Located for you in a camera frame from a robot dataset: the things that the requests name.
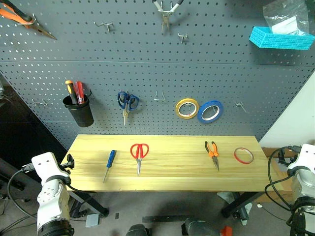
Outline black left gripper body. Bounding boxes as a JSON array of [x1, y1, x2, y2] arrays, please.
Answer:
[[60, 153, 76, 171]]

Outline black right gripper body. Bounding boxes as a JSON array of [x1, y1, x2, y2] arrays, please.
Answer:
[[278, 148, 294, 170]]

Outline black table leg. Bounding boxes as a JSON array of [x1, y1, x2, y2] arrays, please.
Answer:
[[69, 190, 110, 218], [220, 192, 266, 219]]

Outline red tape roll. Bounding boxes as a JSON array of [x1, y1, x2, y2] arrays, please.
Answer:
[[233, 147, 255, 165]]

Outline black plastic cup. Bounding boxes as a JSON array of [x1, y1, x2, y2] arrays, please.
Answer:
[[62, 93, 95, 128]]

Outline grey foot pedal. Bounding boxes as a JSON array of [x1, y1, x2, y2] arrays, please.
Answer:
[[84, 213, 101, 228]]

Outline thin metal pegboard hook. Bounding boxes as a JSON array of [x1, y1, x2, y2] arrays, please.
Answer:
[[234, 101, 248, 114], [31, 98, 49, 107]]

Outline orange black needle-nose pliers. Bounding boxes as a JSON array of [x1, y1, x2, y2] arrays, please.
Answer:
[[204, 141, 220, 172]]

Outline blue tape roll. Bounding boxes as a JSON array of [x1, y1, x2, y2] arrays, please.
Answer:
[[196, 100, 224, 124]]

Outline dark rounded shape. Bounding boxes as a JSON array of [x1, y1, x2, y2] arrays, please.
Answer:
[[126, 224, 151, 236], [181, 217, 221, 236]]

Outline black flat floor strip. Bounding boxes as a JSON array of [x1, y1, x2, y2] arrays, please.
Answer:
[[142, 215, 190, 223]]

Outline yellow tape roll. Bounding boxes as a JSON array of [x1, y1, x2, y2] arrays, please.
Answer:
[[175, 98, 200, 120]]

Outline blue brick-pattern bin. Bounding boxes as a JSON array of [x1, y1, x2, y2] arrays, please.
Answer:
[[249, 26, 315, 51]]

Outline grey perforated pegboard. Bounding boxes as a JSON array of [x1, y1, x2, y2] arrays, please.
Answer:
[[0, 0, 315, 151]]

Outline metal double pegboard hook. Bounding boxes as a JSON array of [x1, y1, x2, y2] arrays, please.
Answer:
[[93, 21, 114, 34]]

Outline clear plastic bag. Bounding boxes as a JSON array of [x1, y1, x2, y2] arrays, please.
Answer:
[[262, 0, 311, 36]]

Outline orange long-nose pliers with hook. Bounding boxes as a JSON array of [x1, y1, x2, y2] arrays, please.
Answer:
[[0, 0, 58, 40]]

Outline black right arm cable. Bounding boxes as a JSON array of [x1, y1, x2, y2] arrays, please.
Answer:
[[264, 145, 304, 212]]

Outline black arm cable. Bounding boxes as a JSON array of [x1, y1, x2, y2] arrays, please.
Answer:
[[6, 163, 86, 221], [264, 145, 304, 212]]

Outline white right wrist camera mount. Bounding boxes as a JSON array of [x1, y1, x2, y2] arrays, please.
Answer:
[[287, 144, 315, 173]]

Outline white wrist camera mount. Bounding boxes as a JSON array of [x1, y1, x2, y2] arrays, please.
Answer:
[[287, 144, 315, 173], [31, 151, 71, 183]]

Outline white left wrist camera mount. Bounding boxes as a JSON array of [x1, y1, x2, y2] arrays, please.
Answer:
[[31, 151, 71, 183]]

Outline blue handled screwdriver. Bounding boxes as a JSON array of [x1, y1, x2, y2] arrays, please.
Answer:
[[102, 149, 117, 184]]

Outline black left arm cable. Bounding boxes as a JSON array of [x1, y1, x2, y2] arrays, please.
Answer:
[[6, 163, 86, 221]]

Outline red handled scissors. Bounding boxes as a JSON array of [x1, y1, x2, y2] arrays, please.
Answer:
[[130, 143, 150, 177]]

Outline red handled screwdriver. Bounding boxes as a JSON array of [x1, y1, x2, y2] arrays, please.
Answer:
[[74, 81, 86, 104]]

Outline blue handled scissors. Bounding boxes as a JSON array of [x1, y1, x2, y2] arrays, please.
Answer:
[[117, 91, 140, 126]]

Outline white-handled pliers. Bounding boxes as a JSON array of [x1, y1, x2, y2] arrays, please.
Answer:
[[152, 0, 184, 35]]

